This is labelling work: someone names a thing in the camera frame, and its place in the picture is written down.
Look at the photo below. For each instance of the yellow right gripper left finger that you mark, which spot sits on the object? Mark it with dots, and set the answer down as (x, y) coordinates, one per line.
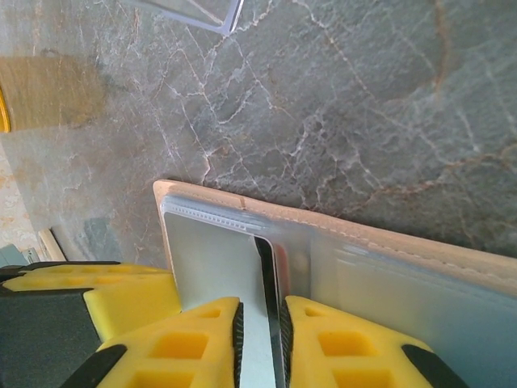
(190, 351)

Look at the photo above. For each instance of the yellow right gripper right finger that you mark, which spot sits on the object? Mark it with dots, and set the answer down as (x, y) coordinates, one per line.
(343, 355)

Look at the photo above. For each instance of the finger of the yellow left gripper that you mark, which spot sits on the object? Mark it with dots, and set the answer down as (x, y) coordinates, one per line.
(133, 295)

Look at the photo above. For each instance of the glossy black credit card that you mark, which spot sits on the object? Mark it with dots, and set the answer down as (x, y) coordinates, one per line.
(271, 291)

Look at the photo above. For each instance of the beige leather card holder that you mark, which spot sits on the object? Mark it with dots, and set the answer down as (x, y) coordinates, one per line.
(404, 248)

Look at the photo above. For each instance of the clear acrylic card stand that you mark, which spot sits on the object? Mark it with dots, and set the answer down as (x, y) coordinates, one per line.
(194, 12)

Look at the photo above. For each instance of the yellow pen cup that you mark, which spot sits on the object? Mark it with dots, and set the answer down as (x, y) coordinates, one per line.
(3, 109)

